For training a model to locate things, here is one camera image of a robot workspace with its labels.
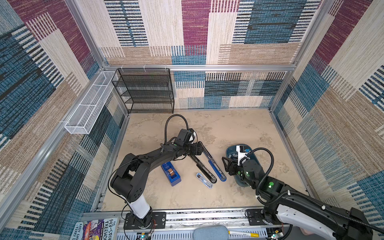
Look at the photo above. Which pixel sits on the grey-blue fabric case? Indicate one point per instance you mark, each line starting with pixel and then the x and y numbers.
pixel 211 233

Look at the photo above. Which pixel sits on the black wire mesh shelf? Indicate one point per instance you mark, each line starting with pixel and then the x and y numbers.
pixel 145 90

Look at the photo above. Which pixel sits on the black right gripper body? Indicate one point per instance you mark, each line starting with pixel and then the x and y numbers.
pixel 235 169

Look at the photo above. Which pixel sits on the yellow white marker pen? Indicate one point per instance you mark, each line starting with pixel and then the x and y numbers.
pixel 251 235

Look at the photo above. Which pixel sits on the blue and black stapler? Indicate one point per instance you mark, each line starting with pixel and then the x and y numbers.
pixel 213 164

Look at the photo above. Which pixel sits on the white wire mesh basket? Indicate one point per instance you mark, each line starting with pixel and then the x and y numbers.
pixel 87 112

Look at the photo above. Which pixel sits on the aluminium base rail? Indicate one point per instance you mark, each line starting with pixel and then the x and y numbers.
pixel 180 224

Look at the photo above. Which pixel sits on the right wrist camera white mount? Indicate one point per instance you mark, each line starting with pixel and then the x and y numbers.
pixel 243 153

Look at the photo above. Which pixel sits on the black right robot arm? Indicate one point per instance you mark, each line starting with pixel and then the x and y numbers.
pixel 283 204

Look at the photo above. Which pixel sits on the teal plastic tray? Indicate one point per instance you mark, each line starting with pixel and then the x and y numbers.
pixel 252 169

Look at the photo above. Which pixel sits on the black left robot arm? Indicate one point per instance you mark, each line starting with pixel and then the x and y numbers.
pixel 129 180

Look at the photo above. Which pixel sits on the colourful book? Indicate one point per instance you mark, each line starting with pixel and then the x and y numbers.
pixel 103 229

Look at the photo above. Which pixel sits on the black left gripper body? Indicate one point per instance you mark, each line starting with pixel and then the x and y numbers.
pixel 193 149

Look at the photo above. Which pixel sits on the blue tape dispenser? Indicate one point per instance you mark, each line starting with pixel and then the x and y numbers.
pixel 171 173

